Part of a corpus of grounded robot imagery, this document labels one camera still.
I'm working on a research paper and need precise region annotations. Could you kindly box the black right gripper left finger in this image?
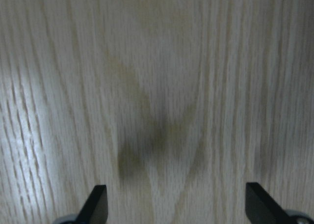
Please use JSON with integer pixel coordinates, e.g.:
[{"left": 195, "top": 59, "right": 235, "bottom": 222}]
[{"left": 75, "top": 185, "right": 108, "bottom": 224}]

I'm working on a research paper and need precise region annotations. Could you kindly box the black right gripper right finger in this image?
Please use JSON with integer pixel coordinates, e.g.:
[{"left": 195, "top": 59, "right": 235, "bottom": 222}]
[{"left": 245, "top": 182, "right": 294, "bottom": 224}]

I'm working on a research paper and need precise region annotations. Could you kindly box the wooden drawer cabinet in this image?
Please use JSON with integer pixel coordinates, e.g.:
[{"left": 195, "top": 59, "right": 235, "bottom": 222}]
[{"left": 0, "top": 0, "right": 314, "bottom": 224}]

